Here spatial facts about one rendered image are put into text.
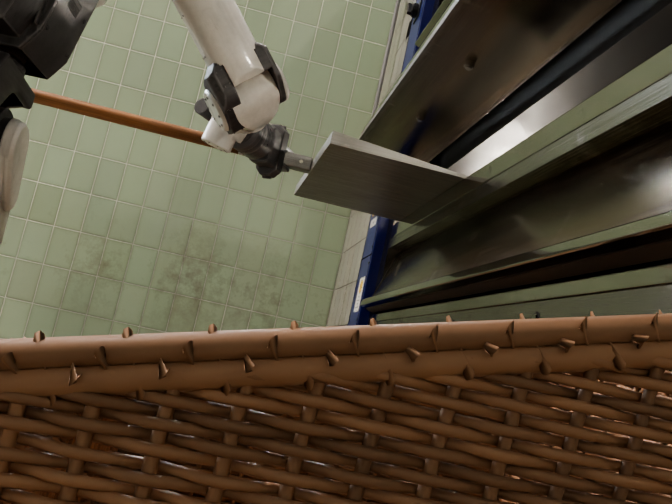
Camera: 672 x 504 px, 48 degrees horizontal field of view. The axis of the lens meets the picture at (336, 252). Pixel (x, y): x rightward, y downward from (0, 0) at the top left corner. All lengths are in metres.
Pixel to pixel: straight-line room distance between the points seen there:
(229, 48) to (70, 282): 1.89
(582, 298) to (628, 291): 0.10
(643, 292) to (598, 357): 0.55
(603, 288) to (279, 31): 2.49
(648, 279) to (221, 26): 0.76
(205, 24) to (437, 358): 1.04
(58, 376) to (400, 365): 0.12
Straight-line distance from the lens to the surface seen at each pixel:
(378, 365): 0.27
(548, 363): 0.29
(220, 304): 2.97
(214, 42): 1.26
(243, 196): 3.02
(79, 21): 1.32
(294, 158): 1.76
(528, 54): 1.43
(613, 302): 0.89
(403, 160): 1.54
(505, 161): 1.34
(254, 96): 1.29
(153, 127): 1.77
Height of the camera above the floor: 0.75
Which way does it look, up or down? 9 degrees up
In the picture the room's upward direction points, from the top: 12 degrees clockwise
